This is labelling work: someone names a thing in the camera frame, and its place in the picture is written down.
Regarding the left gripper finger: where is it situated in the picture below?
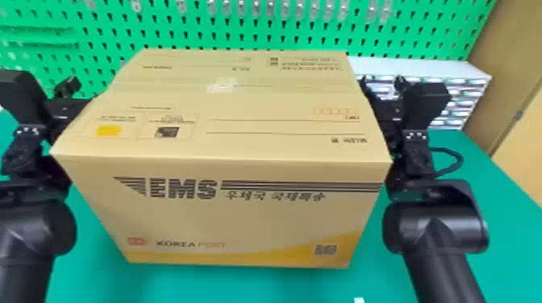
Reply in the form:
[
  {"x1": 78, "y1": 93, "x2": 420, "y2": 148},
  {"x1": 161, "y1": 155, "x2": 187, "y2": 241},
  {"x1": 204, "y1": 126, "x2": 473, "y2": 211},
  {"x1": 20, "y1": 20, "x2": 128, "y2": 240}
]
[{"x1": 52, "y1": 75, "x2": 83, "y2": 100}]

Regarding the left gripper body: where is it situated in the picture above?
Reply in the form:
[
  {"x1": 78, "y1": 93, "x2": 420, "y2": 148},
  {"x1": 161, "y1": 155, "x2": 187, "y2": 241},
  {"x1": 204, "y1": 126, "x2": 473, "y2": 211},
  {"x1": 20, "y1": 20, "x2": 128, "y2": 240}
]
[{"x1": 42, "y1": 97, "x2": 93, "y2": 144}]

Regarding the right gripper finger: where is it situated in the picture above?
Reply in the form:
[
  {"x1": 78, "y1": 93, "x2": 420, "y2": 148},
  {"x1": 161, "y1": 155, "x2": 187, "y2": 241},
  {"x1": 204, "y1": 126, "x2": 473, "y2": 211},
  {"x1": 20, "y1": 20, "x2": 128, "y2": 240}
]
[
  {"x1": 394, "y1": 74, "x2": 412, "y2": 97},
  {"x1": 357, "y1": 75, "x2": 376, "y2": 101}
]

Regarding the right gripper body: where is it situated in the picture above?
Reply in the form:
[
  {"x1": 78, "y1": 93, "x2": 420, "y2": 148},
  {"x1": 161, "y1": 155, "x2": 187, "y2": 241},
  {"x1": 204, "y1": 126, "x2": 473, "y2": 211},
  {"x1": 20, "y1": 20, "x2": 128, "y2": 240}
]
[{"x1": 366, "y1": 94, "x2": 406, "y2": 156}]

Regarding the cardboard box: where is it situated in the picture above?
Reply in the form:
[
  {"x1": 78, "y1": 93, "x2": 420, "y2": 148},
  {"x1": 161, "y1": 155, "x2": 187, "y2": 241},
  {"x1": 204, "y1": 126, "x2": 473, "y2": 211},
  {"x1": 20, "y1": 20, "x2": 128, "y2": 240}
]
[{"x1": 49, "y1": 48, "x2": 393, "y2": 270}]

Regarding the white drawer cabinet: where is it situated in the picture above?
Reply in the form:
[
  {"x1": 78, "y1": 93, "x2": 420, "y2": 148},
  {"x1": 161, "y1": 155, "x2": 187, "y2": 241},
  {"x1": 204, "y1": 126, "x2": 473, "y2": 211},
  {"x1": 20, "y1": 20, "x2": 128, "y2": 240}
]
[{"x1": 347, "y1": 56, "x2": 493, "y2": 131}]

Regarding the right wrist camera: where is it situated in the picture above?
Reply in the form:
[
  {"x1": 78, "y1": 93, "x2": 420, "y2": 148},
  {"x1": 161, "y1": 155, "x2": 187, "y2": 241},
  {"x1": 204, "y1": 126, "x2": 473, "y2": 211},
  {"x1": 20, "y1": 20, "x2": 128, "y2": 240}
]
[{"x1": 402, "y1": 81, "x2": 452, "y2": 131}]

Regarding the black cable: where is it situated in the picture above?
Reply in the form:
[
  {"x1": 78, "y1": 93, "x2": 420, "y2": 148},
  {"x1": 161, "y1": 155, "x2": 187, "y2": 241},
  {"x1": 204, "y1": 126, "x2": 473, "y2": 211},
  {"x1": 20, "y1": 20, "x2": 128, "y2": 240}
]
[{"x1": 429, "y1": 146, "x2": 465, "y2": 178}]

